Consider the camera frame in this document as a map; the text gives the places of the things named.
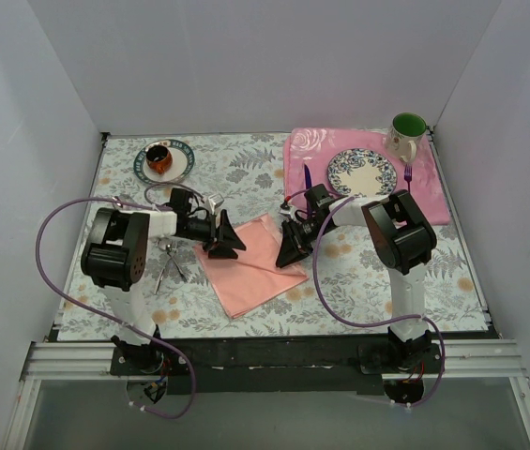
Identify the salmon pink cloth napkin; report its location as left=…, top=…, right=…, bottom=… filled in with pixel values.
left=194, top=214, right=309, bottom=319

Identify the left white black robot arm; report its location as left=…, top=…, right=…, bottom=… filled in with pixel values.
left=81, top=187, right=247, bottom=375

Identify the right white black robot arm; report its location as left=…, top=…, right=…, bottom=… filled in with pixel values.
left=276, top=184, right=437, bottom=373

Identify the green inside floral mug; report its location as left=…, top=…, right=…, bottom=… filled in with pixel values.
left=384, top=112, right=427, bottom=164

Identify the floral tablecloth mat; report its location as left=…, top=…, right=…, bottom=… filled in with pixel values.
left=57, top=132, right=490, bottom=342

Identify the silver fork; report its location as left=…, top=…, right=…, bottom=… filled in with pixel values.
left=166, top=245, right=188, bottom=282

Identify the purple plastic knife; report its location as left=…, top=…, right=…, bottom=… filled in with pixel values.
left=303, top=164, right=312, bottom=192

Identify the green rimmed white saucer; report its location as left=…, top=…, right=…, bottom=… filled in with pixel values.
left=133, top=139, right=195, bottom=184

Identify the blue floral patterned plate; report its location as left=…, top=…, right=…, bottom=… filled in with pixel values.
left=326, top=148, right=398, bottom=197

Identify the pink rose placemat cloth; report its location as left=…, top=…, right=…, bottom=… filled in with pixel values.
left=283, top=127, right=450, bottom=225

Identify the small brown cup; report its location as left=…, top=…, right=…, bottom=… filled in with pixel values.
left=146, top=144, right=173, bottom=175

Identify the large silver spoon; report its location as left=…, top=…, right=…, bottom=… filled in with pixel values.
left=112, top=195, right=135, bottom=210

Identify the purple plastic fork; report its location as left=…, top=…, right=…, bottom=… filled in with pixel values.
left=403, top=163, right=413, bottom=191

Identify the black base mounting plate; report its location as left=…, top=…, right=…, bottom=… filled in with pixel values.
left=110, top=335, right=443, bottom=396

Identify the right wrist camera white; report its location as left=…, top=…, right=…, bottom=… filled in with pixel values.
left=280, top=200, right=297, bottom=220

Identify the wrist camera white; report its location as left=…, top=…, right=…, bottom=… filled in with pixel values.
left=204, top=194, right=224, bottom=215
left=280, top=200, right=297, bottom=220

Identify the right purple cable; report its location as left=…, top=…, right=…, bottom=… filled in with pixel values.
left=281, top=189, right=447, bottom=408

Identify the purple cable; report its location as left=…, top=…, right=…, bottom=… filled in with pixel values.
left=35, top=183, right=207, bottom=419
left=281, top=189, right=447, bottom=408

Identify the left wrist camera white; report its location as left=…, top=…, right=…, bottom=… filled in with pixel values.
left=204, top=194, right=224, bottom=215

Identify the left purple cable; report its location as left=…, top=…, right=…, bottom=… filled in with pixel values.
left=35, top=183, right=207, bottom=419

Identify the aluminium frame rail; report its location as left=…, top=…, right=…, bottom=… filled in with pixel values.
left=20, top=339, right=527, bottom=381

